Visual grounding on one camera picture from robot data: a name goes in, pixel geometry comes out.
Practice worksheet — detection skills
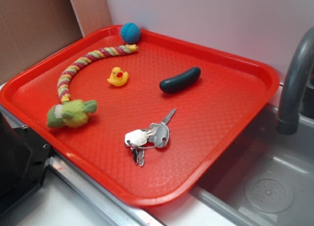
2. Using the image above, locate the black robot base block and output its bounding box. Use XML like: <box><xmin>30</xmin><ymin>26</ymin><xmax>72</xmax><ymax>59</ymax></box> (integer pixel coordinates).
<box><xmin>0</xmin><ymin>114</ymin><xmax>52</xmax><ymax>216</ymax></box>

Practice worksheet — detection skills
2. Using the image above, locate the red plastic tray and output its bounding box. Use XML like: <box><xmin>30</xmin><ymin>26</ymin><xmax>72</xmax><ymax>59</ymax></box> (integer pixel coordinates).
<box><xmin>0</xmin><ymin>26</ymin><xmax>279</xmax><ymax>207</ymax></box>

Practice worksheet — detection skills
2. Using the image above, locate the silver key bunch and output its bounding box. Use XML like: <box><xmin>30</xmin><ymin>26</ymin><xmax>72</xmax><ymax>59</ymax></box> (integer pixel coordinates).
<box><xmin>124</xmin><ymin>109</ymin><xmax>176</xmax><ymax>167</ymax></box>

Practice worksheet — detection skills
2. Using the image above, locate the dark green toy cucumber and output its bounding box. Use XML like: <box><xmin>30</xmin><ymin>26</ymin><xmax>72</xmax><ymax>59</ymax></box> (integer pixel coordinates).
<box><xmin>159</xmin><ymin>67</ymin><xmax>201</xmax><ymax>93</ymax></box>

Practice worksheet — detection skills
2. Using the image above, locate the yellow rubber duck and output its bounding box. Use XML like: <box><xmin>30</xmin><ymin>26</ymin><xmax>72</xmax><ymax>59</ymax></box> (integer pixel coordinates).
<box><xmin>107</xmin><ymin>67</ymin><xmax>129</xmax><ymax>86</ymax></box>

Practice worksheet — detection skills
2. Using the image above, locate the blue knitted ball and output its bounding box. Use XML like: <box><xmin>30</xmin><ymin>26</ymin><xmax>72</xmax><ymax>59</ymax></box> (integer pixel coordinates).
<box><xmin>120</xmin><ymin>23</ymin><xmax>141</xmax><ymax>44</ymax></box>

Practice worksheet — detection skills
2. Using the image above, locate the grey toy faucet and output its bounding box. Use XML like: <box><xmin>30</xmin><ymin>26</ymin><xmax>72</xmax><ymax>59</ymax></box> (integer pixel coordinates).
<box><xmin>276</xmin><ymin>28</ymin><xmax>314</xmax><ymax>135</ymax></box>

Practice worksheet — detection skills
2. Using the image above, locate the grey toy sink basin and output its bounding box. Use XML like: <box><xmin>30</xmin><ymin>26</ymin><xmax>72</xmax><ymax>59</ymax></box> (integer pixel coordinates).
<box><xmin>149</xmin><ymin>105</ymin><xmax>314</xmax><ymax>226</ymax></box>

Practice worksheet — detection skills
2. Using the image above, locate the brown cardboard panel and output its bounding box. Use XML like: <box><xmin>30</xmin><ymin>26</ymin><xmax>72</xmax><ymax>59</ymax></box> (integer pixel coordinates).
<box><xmin>0</xmin><ymin>0</ymin><xmax>112</xmax><ymax>84</ymax></box>

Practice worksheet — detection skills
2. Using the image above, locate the multicolored rope toy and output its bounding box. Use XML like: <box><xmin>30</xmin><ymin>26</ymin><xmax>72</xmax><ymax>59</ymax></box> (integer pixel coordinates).
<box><xmin>47</xmin><ymin>44</ymin><xmax>138</xmax><ymax>128</ymax></box>

